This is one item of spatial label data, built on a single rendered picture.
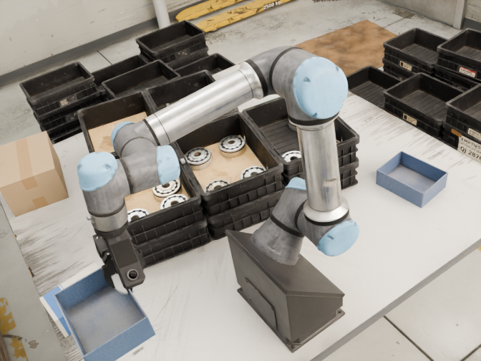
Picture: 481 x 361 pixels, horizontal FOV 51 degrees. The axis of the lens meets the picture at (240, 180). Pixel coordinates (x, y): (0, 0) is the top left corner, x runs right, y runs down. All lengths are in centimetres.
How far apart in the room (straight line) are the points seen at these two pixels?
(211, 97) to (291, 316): 62
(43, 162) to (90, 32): 301
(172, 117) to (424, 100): 211
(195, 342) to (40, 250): 75
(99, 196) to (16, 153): 133
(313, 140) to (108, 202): 47
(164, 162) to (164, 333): 75
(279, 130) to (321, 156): 89
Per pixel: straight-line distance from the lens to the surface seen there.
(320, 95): 108
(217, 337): 159
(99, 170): 97
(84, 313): 129
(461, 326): 248
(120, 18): 514
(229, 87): 116
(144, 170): 100
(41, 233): 212
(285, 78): 111
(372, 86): 338
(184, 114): 113
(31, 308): 287
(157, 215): 165
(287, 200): 142
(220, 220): 175
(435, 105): 302
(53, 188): 218
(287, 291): 130
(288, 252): 144
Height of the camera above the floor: 203
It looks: 41 degrees down
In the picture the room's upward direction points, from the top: 10 degrees counter-clockwise
